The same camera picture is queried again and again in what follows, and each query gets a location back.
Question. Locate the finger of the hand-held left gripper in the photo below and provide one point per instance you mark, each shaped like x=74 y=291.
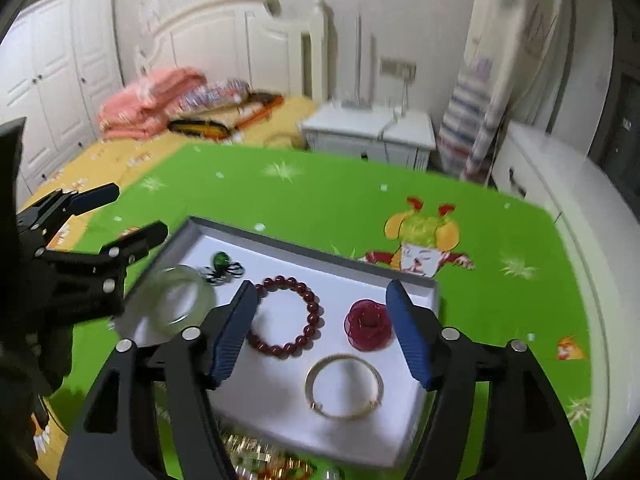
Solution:
x=95 y=197
x=135 y=242

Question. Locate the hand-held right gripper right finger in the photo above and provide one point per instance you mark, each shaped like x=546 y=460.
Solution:
x=410 y=335

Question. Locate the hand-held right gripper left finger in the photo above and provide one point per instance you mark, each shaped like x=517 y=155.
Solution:
x=232 y=330

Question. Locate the red mesh flower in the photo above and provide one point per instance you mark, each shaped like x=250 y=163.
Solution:
x=367 y=327

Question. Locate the pale green jade bangle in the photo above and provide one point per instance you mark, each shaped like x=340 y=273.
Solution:
x=200 y=285

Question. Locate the grey cardboard box tray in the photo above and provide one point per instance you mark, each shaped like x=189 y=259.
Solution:
x=272 y=385

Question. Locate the thin gold bangle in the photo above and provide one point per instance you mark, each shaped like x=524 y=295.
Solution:
x=345 y=402

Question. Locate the yellow floral bedsheet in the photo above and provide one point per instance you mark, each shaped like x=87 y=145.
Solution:
x=115 y=160

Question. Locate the folded pink quilt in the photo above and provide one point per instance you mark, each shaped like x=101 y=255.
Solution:
x=150 y=100

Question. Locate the white wardrobe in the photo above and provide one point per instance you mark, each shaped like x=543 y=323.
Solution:
x=55 y=60

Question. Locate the pile of gold jewellery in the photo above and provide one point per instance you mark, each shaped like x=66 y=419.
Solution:
x=290 y=467

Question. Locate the patterned round pillow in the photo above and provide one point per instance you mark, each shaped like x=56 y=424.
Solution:
x=215 y=92

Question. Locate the green printed cloth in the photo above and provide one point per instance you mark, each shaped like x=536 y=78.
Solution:
x=325 y=200

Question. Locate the white bed headboard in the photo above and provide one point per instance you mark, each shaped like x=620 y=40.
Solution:
x=210 y=40

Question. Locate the white low cabinet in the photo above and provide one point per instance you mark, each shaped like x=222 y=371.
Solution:
x=550 y=170

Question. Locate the white nightstand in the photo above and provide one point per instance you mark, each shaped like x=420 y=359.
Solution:
x=350 y=122

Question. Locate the printed curtain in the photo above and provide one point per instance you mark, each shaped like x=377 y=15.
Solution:
x=500 y=60

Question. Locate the wall socket plate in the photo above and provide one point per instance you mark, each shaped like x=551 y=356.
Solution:
x=397 y=67

